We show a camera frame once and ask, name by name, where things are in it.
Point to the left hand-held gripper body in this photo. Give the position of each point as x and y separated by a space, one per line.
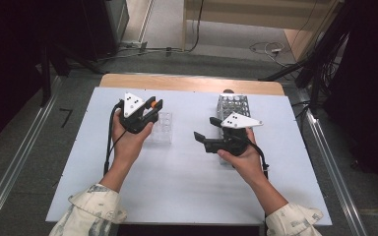
133 121

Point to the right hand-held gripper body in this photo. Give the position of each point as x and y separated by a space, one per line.
234 141

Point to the orange-capped test tube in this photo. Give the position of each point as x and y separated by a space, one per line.
154 104

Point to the clear plastic tube rack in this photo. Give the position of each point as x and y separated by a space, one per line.
164 129

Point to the metal tube rack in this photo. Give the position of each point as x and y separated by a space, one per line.
233 102

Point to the person's right hand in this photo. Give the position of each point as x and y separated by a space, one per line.
247 164

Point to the person's left hand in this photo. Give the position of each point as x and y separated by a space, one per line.
128 147

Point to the white board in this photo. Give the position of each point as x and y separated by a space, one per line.
183 190

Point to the grey power strip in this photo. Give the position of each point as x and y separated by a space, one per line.
133 46

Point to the dark cabinet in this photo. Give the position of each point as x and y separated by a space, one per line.
101 26

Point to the black metal stand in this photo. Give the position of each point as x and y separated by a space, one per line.
46 78
315 75

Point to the light wooden furniture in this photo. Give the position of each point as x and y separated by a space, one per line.
259 13

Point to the black curtain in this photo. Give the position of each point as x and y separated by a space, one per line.
6 65
370 82

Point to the aluminium floor rail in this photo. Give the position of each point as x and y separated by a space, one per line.
16 164
344 196

